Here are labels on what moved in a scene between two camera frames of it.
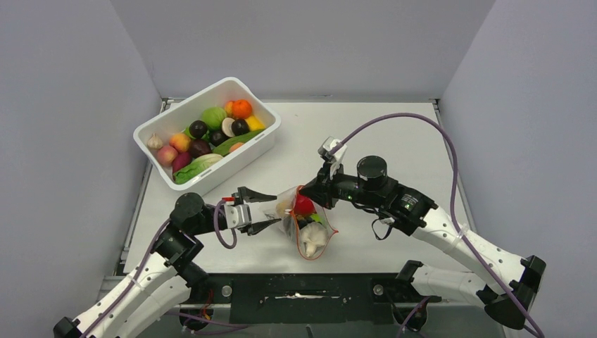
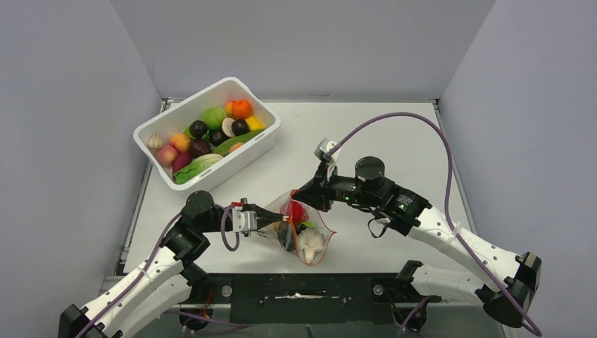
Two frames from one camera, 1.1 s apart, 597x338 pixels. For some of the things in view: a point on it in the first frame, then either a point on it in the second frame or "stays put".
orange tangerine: (241, 108) stays put
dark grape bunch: (304, 222) -> (286, 236)
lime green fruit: (317, 217) -> (308, 224)
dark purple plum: (239, 127) stays put
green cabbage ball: (214, 117) stays put
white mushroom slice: (227, 126) stays put
